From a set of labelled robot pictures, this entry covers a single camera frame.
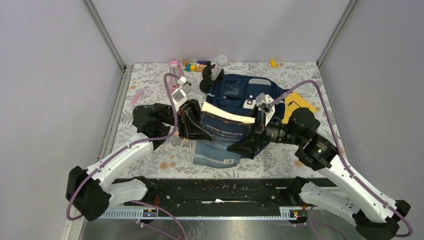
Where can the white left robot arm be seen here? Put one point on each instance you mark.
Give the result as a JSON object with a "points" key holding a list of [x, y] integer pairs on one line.
{"points": [[92, 190]]}

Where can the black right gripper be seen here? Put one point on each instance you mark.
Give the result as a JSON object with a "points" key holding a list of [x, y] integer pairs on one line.
{"points": [[246, 147]]}

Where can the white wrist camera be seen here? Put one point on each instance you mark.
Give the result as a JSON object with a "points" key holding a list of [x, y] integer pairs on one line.
{"points": [[263, 102], [180, 94]]}

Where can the black round stand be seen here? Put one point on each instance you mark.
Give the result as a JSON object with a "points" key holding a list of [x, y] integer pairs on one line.
{"points": [[207, 81]]}

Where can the pink rack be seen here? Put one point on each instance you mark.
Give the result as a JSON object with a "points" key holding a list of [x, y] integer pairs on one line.
{"points": [[176, 69]]}

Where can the dark blue hardcover book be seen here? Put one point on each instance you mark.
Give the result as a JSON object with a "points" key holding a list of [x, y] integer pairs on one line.
{"points": [[226, 129]]}

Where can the green block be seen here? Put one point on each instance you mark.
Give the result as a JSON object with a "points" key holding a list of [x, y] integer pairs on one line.
{"points": [[188, 67]]}

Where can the yellow block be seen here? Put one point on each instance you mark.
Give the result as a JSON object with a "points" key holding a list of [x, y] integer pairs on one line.
{"points": [[273, 63]]}

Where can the wooden block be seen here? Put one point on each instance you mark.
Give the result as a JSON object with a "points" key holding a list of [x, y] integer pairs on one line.
{"points": [[200, 68]]}

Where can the brown round block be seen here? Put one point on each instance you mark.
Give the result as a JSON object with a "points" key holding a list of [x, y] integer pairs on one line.
{"points": [[185, 62]]}

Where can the purple block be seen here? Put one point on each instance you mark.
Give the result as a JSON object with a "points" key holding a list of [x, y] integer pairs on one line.
{"points": [[203, 62]]}

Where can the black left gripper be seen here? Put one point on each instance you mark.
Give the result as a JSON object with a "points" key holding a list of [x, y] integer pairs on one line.
{"points": [[188, 126]]}

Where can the yellow paperback book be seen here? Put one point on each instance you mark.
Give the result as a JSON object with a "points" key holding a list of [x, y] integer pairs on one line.
{"points": [[294, 101]]}

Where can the pink highlighter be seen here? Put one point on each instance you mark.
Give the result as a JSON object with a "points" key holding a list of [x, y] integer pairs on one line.
{"points": [[136, 96]]}

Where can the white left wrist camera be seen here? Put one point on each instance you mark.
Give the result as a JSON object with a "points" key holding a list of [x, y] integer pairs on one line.
{"points": [[180, 94]]}

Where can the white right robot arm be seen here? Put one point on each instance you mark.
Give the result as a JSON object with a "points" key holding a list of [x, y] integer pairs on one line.
{"points": [[374, 215]]}

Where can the navy blue backpack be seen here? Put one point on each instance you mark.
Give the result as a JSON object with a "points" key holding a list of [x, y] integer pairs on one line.
{"points": [[236, 93]]}

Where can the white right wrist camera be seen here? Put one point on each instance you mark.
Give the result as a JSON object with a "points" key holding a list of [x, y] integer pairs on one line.
{"points": [[263, 102]]}

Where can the white cylinder on stand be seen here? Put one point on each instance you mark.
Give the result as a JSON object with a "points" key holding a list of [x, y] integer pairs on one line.
{"points": [[220, 63]]}

